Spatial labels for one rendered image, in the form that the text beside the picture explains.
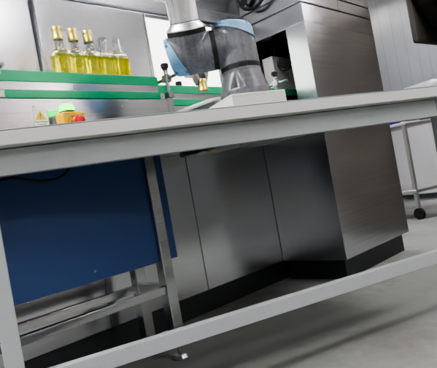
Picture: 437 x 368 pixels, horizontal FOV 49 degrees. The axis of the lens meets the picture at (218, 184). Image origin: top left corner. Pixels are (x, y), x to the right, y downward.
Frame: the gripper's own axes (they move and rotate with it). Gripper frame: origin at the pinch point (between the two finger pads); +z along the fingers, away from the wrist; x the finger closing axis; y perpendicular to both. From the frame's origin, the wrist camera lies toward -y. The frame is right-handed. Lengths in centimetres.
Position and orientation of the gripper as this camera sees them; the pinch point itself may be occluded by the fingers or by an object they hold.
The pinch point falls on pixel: (201, 81)
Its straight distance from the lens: 177.1
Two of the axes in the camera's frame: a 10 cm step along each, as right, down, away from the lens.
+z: 1.8, 9.8, 0.0
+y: -7.2, 1.3, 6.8
